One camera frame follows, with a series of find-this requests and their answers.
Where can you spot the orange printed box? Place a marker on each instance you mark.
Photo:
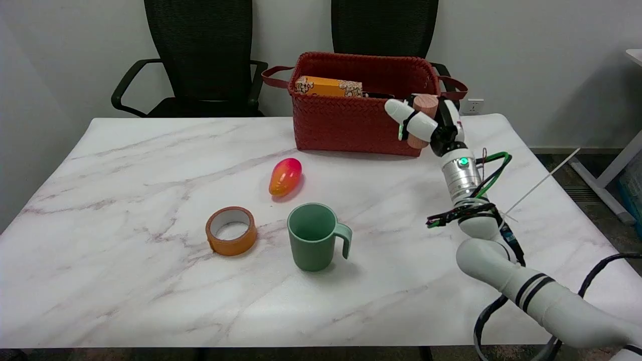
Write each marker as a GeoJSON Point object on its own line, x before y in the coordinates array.
{"type": "Point", "coordinates": [328, 86]}

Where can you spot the green plastic mug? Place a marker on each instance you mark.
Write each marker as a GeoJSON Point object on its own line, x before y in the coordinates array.
{"type": "Point", "coordinates": [314, 238]}

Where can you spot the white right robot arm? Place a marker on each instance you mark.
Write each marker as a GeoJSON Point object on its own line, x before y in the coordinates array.
{"type": "Point", "coordinates": [506, 260]}

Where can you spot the orange tape roll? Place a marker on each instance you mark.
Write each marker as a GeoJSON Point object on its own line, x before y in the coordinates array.
{"type": "Point", "coordinates": [231, 230]}

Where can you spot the thin white rod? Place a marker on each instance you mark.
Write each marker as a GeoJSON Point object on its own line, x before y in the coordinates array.
{"type": "Point", "coordinates": [544, 180]}

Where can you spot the black object inside basket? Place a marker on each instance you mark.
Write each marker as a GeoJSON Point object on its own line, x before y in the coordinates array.
{"type": "Point", "coordinates": [381, 95]}

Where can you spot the white wall socket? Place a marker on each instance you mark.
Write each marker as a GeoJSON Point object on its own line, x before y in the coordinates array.
{"type": "Point", "coordinates": [475, 106]}

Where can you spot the white table leg frame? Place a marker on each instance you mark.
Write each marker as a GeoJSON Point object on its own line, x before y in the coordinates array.
{"type": "Point", "coordinates": [607, 180]}

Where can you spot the red woven basket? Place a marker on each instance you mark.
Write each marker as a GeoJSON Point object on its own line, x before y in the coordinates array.
{"type": "Point", "coordinates": [363, 108]}

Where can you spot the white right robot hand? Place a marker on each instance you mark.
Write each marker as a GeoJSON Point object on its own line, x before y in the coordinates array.
{"type": "Point", "coordinates": [422, 125]}

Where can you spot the black mesh office chair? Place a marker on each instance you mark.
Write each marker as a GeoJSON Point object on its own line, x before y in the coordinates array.
{"type": "Point", "coordinates": [386, 30]}
{"type": "Point", "coordinates": [198, 60]}

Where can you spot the wooden cylinder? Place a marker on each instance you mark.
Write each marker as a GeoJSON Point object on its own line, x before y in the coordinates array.
{"type": "Point", "coordinates": [424, 108]}

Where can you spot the red yellow toy mango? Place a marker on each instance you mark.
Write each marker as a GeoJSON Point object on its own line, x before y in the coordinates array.
{"type": "Point", "coordinates": [285, 176]}

